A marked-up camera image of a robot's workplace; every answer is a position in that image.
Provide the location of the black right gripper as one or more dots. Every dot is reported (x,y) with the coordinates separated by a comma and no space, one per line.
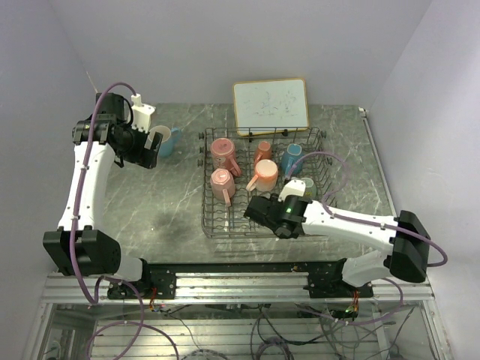
(274,197)

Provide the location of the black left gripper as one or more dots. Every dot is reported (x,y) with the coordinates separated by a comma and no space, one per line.
(142,156)

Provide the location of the light blue mug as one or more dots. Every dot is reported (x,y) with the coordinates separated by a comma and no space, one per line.
(169,139)

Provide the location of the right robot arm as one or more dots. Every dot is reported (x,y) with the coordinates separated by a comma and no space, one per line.
(397,250)

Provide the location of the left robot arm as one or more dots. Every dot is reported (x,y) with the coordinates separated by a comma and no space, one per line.
(79,244)

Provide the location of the mint green mug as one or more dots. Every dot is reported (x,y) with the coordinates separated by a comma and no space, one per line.
(310,187)

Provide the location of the salmon pink mug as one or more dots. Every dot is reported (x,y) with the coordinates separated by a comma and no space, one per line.
(265,176)

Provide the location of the dark blue textured mug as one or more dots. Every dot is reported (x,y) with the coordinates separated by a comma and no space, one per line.
(290,156)

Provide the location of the small coral mug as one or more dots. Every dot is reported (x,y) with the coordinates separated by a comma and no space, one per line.
(263,152)

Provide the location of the pink faceted mug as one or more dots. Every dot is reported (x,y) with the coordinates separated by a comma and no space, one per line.
(223,186)

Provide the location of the pink patterned mug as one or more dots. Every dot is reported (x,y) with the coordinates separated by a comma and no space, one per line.
(223,154)

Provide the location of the yellow framed whiteboard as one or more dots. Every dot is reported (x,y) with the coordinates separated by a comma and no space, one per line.
(270,106)

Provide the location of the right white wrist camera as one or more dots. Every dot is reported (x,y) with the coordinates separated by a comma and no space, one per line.
(294,187)

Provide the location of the grey wire dish rack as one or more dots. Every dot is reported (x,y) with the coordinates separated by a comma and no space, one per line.
(222,222)

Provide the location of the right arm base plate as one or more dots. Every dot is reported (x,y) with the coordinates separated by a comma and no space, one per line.
(325,281)

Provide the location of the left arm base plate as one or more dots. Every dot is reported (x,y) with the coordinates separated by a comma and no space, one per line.
(157,282)

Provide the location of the aluminium frame rail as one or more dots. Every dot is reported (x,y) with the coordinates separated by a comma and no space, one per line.
(224,288)

